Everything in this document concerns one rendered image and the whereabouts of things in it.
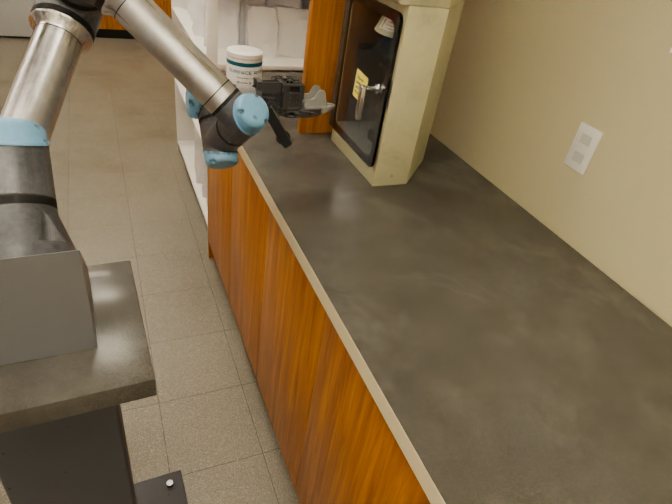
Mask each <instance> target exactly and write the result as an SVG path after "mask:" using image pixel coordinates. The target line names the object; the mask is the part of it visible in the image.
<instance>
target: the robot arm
mask: <svg viewBox="0 0 672 504"><path fill-rule="evenodd" d="M103 15H110V16H113V17H114V18H115V19H116V20H117V21H118V22H119V23H120V24H121V25H122V26H123V27H124V28H125V29H126V30H127V31H128V32H129V33H130V34H131V35H132V36H133V37H134V38H135V39H136V40H137V41H138V42H139V43H140V44H141V45H142V46H143V47H144V48H145V49H146V50H147V51H148V52H149V53H150V54H151V55H152V56H153V57H154V58H155V59H156V60H157V61H158V62H159V63H160V64H161V65H162V66H163V67H164V68H165V69H166V70H168V71H169V72H170V73H171V74H172V75H173V76H174V77H175V78H176V79H177V80H178V81H179V82H180V83H181V84H182V85H183V86H184V87H185V88H186V92H185V101H186V110H187V114H188V116H189V117H190V118H195V119H198V122H199V126H200V133H201V139H202V146H203V151H202V152H203V153H204V158H205V163H206V165H207V166H208V167H210V168H212V169H227V168H231V167H233V166H235V165H236V164H237V163H238V153H237V149H238V148H239V147H241V146H242V145H243V144H244V143H245V142H246V141H247V140H249V139H250V138H251V137H252V136H254V135H256V134H257V133H259V131H260V130H261V129H262V128H263V127H264V126H265V125H266V123H267V121H268V123H269V125H270V126H271V128H272V130H273V131H274V133H275V135H276V141H277V142H278V143H279V144H282V146H283V147H284V148H288V147H289V146H291V145H292V142H291V140H290V134H289V133H288V132H287V131H286V130H284V128H283V126H282V124H281V123H280V121H279V119H278V118H277V116H276V114H277V115H278V116H283V117H286V118H310V117H315V116H319V115H321V114H324V113H326V112H328V111H330V110H332V109H333V108H335V105H334V104H332V103H328V102H327V101H326V93H325V91H324V90H321V88H320V86H319V85H314V86H312V88H311V90H310V92H309V93H304V92H305V85H304V84H303V83H302V82H301V81H300V80H299V79H298V78H297V77H296V75H276V76H273V77H275V80H272V78H273V77H272V78H271V80H264V79H260V78H259V77H254V79H253V85H251V84H233V83H232V82H231V81H230V80H229V79H228V78H227V77H226V76H225V75H224V74H223V73H222V72H221V71H220V70H219V69H218V68H217V66H216V65H215V64H214V63H213V62H212V61H211V60H210V59H209V58H208V57H207V56H206V55H205V54H204V53H203V52H202V51H201V50H200V49H199V48H198V47H197V46H196V45H195V44H194V43H193V42H192V41H191V39H190V38H189V37H188V36H187V35H186V34H185V33H184V32H183V31H182V30H181V29H180V28H179V27H178V26H177V25H176V24H175V23H174V22H173V21H172V20H171V19H170V18H169V17H168V16H167V15H166V14H165V12H164V11H163V10H162V9H161V8H160V7H159V6H158V5H157V4H156V3H155V2H154V1H153V0H35V1H34V4H33V6H32V9H31V11H30V14H29V17H28V20H29V24H30V26H31V27H32V29H33V33H32V35H31V38H30V40H29V43H28V45H27V48H26V51H25V53H24V56H23V58H22V61H21V63H20V66H19V68H18V71H17V73H16V76H15V78H14V81H13V84H12V86H11V89H10V91H9V94H8V96H7V99H6V101H5V104H4V106H3V109H2V111H1V114H0V259H5V258H13V257H22V256H30V255H38V254H47V253H55V252H64V251H72V250H76V248H75V246H74V244H73V242H72V240H71V238H70V236H69V234H68V233H67V231H66V229H65V227H64V225H63V223H62V221H61V219H60V217H59V214H58V208H57V201H56V193H55V186H54V179H53V172H52V161H51V158H50V150H49V146H50V139H51V137H52V134H53V131H54V128H55V125H56V122H57V119H58V117H59V114H60V111H61V108H62V105H63V102H64V99H65V97H66V94H67V91H68V88H69V85H70V82H71V79H72V77H73V74H74V71H75V68H76V65H77V62H78V59H79V57H80V54H81V53H84V52H87V51H89V50H90V49H91V48H92V46H93V43H94V40H95V37H96V34H97V32H98V30H99V27H100V24H101V20H102V17H103ZM271 106H272V107H271ZM272 108H273V109H272ZM273 110H274V111H273ZM275 113H276V114H275Z"/></svg>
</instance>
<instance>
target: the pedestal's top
mask: <svg viewBox="0 0 672 504"><path fill-rule="evenodd" d="M87 268H88V273H89V279H90V284H91V290H92V295H93V304H94V314H95V324H96V334H97V344H98V347H96V348H91V349H86V350H81V351H76V352H70V353H65V354H60V355H55V356H50V357H45V358H39V359H34V360H29V361H24V362H19V363H13V364H8V365H3V366H0V433H3V432H7V431H11V430H15V429H19V428H24V427H28V426H32V425H36V424H40V423H44V422H48V421H52V420H57V419H61V418H65V417H69V416H73V415H77V414H81V413H85V412H89V411H94V410H98V409H102V408H106V407H110V406H114V405H118V404H122V403H127V402H131V401H135V400H139V399H143V398H147V397H151V396H155V395H157V392H156V382H155V376H154V371H153V366H152V361H151V357H150V352H149V347H148V342H147V337H146V333H145V328H144V323H143V318H142V314H141V309H140V304H139V299H138V295H137V290H136V285H135V280H134V275H133V271H132V266H131V261H130V260H128V261H121V262H113V263H106V264H98V265H91V266H87Z"/></svg>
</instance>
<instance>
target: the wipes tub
mask: <svg viewBox="0 0 672 504"><path fill-rule="evenodd" d="M262 64H263V51H262V50H260V49H258V48H255V47H251V46H245V45H233V46H229V47H227V56H226V77H227V78H228V79H229V80H230V81H231V82H232V83H233V84H251V85H253V79H254V77H259V78H260V79H262Z"/></svg>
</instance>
